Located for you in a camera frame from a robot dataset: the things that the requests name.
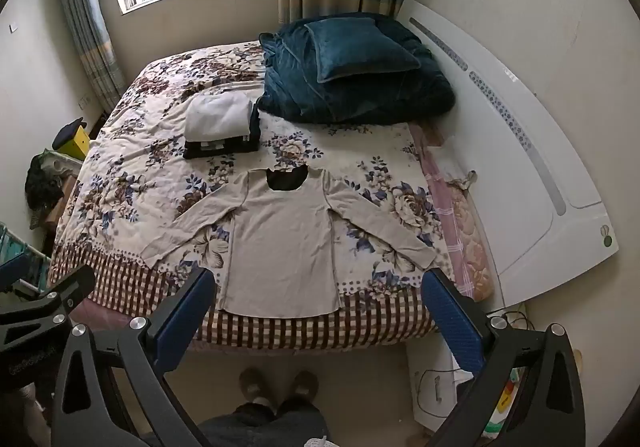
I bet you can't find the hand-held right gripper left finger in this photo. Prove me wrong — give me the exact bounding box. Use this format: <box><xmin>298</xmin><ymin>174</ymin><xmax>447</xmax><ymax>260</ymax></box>
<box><xmin>51</xmin><ymin>268</ymin><xmax>217</xmax><ymax>447</ymax></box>

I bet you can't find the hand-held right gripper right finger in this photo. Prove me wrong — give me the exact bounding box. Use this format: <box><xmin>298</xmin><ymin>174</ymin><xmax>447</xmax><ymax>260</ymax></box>
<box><xmin>421</xmin><ymin>268</ymin><xmax>586</xmax><ymax>447</ymax></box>

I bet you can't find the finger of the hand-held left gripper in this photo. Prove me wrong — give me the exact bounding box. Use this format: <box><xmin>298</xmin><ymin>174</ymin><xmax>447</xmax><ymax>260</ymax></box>
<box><xmin>0</xmin><ymin>254</ymin><xmax>51</xmax><ymax>298</ymax></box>
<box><xmin>0</xmin><ymin>264</ymin><xmax>97</xmax><ymax>353</ymax></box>

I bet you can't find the beige long sleeve shirt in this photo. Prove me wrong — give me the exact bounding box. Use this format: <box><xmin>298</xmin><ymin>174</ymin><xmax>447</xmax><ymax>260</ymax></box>
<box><xmin>140</xmin><ymin>166</ymin><xmax>438</xmax><ymax>320</ymax></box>

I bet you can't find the stack of folded clothes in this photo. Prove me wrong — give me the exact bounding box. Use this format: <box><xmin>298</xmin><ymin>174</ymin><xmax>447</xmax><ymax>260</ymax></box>
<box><xmin>182</xmin><ymin>102</ymin><xmax>262</xmax><ymax>161</ymax></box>

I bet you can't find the metal drying rack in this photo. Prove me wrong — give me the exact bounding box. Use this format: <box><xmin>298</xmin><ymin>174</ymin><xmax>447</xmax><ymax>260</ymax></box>
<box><xmin>0</xmin><ymin>221</ymin><xmax>53</xmax><ymax>298</ymax></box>

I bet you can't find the white flat box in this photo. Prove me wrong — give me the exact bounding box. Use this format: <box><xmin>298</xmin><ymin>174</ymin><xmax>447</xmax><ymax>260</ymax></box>
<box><xmin>406</xmin><ymin>340</ymin><xmax>476</xmax><ymax>434</ymax></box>

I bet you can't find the dark cloth heap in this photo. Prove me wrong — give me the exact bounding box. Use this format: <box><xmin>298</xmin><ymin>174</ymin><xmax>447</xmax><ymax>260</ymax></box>
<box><xmin>24</xmin><ymin>154</ymin><xmax>66</xmax><ymax>230</ymax></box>

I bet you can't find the brown slipper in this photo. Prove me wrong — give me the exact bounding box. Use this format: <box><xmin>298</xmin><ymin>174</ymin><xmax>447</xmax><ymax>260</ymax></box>
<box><xmin>239</xmin><ymin>368</ymin><xmax>273</xmax><ymax>404</ymax></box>
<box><xmin>289</xmin><ymin>370</ymin><xmax>320</xmax><ymax>404</ymax></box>

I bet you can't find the colourful printed bag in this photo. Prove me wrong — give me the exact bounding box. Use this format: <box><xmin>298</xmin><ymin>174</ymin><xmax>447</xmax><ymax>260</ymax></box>
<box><xmin>482</xmin><ymin>367</ymin><xmax>524</xmax><ymax>439</ymax></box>

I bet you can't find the yellow box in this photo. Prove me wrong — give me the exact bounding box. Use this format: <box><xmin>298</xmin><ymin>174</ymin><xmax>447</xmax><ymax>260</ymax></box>
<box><xmin>54</xmin><ymin>128</ymin><xmax>92</xmax><ymax>161</ymax></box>

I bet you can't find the floral bedspread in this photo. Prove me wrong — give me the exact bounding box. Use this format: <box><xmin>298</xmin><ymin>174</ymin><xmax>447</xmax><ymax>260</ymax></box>
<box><xmin>50</xmin><ymin>40</ymin><xmax>457</xmax><ymax>353</ymax></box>

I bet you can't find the black cap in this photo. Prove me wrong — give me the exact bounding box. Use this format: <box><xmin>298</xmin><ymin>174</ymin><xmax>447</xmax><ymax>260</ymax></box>
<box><xmin>52</xmin><ymin>117</ymin><xmax>89</xmax><ymax>150</ymax></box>

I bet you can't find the white bed headboard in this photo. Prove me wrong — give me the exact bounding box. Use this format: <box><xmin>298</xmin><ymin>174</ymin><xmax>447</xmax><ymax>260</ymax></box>
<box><xmin>398</xmin><ymin>0</ymin><xmax>618</xmax><ymax>309</ymax></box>

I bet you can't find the white folded garment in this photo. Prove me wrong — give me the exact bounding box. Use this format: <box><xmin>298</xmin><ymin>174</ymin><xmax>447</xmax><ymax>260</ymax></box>
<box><xmin>185</xmin><ymin>92</ymin><xmax>254</xmax><ymax>139</ymax></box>

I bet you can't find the dark teal folded quilt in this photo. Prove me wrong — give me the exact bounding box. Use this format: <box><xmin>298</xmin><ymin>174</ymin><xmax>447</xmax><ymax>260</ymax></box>
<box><xmin>257</xmin><ymin>13</ymin><xmax>457</xmax><ymax>125</ymax></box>

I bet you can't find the dark teal pillow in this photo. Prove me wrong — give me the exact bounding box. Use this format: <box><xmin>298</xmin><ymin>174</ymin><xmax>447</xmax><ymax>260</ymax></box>
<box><xmin>304</xmin><ymin>17</ymin><xmax>422</xmax><ymax>84</ymax></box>

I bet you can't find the black cable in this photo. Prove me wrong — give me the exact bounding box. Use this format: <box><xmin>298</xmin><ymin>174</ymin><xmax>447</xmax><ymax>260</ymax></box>
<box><xmin>416</xmin><ymin>367</ymin><xmax>461</xmax><ymax>417</ymax></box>

